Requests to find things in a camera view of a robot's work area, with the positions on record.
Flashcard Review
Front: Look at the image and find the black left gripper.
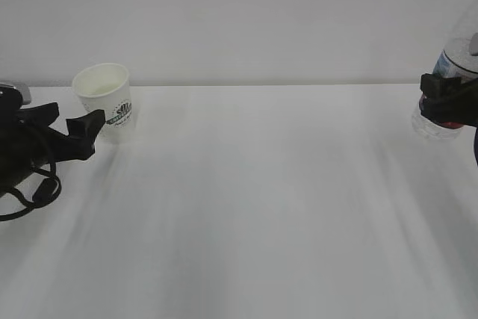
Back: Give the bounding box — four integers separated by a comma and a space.
1, 102, 105, 196

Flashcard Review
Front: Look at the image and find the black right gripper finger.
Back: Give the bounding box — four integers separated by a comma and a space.
419, 73, 477, 128

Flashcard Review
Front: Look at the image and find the clear water bottle red label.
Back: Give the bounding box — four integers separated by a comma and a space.
412, 1, 477, 140

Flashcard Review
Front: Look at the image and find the white paper cup green logo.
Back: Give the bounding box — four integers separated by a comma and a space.
72, 63, 134, 143

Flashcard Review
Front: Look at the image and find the black camera cable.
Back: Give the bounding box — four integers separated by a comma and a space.
0, 124, 62, 222

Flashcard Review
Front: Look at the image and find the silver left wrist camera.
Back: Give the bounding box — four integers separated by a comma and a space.
1, 80, 32, 105

